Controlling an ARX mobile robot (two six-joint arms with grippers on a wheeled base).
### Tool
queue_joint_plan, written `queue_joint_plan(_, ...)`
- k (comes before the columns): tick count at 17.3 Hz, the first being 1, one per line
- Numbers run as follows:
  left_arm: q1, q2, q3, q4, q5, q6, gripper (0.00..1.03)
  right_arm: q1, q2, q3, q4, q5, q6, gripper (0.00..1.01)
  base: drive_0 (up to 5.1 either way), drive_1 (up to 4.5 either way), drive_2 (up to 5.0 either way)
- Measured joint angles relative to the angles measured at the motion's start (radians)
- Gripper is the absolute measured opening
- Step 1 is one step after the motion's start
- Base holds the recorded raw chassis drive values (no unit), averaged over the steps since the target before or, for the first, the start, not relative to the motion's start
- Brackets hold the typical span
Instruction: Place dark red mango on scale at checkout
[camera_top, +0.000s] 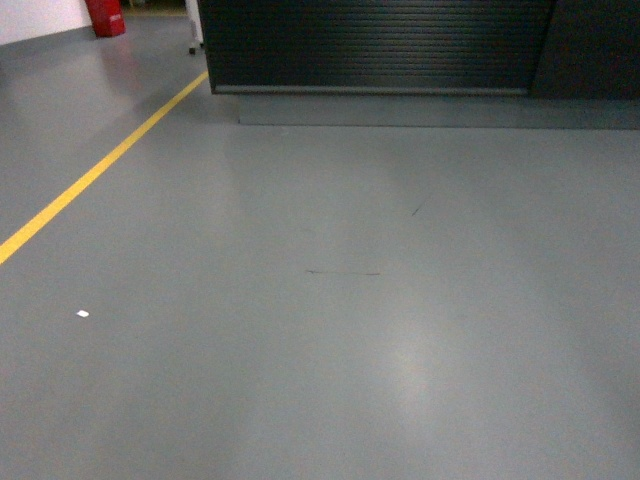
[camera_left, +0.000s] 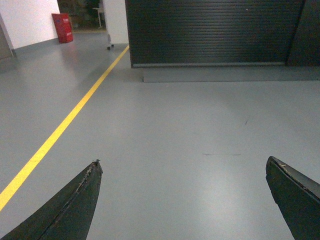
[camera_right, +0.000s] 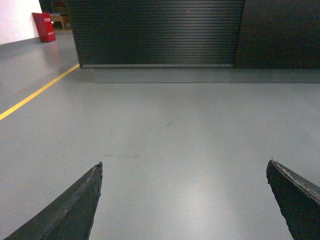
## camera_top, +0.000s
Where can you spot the black slatted checkout counter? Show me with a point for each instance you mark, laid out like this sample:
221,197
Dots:
459,64

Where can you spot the white rolling cart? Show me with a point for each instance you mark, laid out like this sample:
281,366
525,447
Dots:
197,40

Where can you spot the red cylindrical bin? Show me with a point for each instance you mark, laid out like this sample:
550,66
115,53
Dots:
106,17

